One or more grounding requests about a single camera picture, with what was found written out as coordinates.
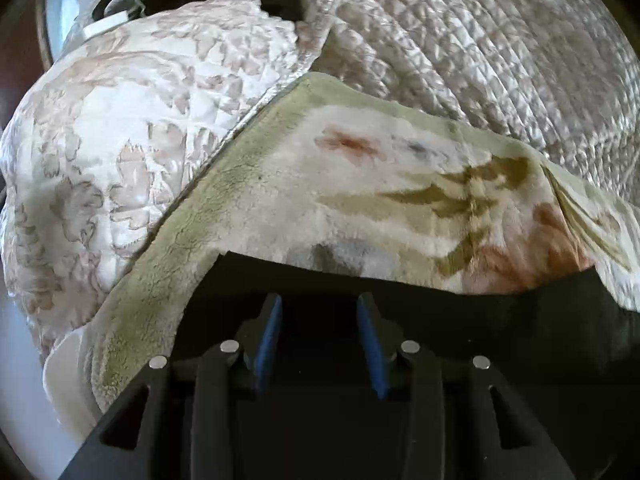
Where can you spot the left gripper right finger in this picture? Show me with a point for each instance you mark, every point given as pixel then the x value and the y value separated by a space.
pixel 458 420

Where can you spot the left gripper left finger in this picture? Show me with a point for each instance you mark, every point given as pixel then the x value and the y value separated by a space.
pixel 173 419

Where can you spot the black pants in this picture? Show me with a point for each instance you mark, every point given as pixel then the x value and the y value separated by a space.
pixel 295 374

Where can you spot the floral quilted bedspread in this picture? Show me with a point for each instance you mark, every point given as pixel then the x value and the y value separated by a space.
pixel 108 138

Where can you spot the floral fleece blanket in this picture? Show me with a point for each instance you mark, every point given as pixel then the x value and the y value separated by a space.
pixel 326 178

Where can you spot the quilted satin comforter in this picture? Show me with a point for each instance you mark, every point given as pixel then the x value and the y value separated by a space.
pixel 559 75

